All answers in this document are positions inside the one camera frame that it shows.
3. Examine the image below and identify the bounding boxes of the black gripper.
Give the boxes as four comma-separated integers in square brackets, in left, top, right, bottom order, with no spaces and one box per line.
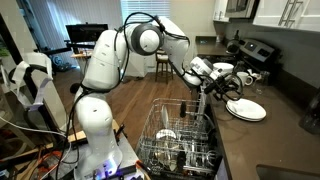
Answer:
[214,74,243,103]

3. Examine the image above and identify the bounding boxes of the white dinner plate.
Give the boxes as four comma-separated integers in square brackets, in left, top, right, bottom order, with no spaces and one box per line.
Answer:
[225,98,267,120]
[227,109,267,123]

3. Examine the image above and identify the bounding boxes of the white plate standing in rack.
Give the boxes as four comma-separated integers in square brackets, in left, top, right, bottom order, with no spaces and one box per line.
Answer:
[161,104,170,131]

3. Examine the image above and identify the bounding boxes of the white plate lying in rack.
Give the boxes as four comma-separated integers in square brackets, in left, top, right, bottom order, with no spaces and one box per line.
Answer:
[155,128,177,141]

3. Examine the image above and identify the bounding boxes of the white ceramic mug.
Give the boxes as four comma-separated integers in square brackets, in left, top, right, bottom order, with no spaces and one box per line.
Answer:
[235,71,254,88]

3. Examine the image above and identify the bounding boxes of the small steel pot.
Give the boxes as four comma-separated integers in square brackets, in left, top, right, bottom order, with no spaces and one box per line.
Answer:
[226,39,242,55]

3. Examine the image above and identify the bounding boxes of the black bottle in rack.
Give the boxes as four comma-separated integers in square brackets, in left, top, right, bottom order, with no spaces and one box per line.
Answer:
[179,101,188,118]

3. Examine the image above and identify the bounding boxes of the wooden bar stool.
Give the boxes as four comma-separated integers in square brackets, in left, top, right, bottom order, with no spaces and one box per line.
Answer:
[154,49,175,84]

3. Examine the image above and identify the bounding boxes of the kitchen sink basin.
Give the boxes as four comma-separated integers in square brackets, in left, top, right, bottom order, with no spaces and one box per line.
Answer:
[255,164,320,180]

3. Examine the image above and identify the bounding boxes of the metal robot mounting table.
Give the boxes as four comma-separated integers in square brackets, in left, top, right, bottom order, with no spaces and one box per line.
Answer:
[73,131,148,180]

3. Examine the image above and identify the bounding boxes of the white window blinds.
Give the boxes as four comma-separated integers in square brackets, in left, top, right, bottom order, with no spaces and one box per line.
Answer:
[120,0,171,25]

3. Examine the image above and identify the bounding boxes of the wooden desk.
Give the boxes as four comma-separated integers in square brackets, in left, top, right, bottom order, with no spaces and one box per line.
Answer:
[70,50,95,78]

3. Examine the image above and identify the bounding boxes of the black computer monitor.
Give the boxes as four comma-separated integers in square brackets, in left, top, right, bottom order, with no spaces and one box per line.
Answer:
[65,23,110,54]

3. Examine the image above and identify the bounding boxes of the wooden board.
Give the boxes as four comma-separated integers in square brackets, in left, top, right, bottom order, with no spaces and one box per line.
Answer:
[68,119,121,144]

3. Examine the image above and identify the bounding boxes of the black exercise bike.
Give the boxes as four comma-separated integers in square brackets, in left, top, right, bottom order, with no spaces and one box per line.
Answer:
[33,45,73,73]

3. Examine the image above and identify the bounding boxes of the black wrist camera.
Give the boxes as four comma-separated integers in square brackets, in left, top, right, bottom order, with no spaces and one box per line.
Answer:
[203,80,218,95]

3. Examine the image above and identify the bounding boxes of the wire dishwasher rack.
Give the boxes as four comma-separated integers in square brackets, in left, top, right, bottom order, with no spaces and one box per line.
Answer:
[135,97,223,178]

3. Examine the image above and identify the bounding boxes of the orange cable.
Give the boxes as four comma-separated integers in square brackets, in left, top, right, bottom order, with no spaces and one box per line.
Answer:
[35,150,65,180]

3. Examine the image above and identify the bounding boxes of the white cable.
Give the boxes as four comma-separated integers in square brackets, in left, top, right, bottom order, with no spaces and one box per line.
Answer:
[0,114,69,138]

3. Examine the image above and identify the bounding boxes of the white fabric strap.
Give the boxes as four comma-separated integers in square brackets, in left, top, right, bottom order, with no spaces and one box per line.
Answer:
[11,60,54,113]

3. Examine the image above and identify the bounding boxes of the black stand frame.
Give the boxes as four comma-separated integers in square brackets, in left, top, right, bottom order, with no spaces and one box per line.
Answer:
[0,13,61,134]

